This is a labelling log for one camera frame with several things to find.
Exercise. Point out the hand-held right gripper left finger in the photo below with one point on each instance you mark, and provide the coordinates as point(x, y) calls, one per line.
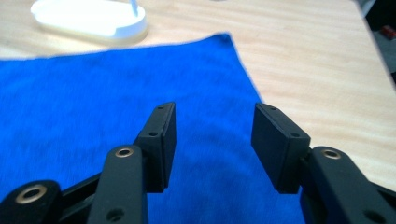
point(158, 146)

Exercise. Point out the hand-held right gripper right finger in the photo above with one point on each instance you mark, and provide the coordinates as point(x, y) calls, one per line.
point(277, 149)

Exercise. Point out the blue cloth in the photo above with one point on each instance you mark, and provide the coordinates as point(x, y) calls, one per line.
point(93, 109)

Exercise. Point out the white plastic tray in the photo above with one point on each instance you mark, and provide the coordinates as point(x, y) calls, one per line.
point(93, 17)

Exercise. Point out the red object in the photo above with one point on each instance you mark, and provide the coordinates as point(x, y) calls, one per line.
point(388, 31)

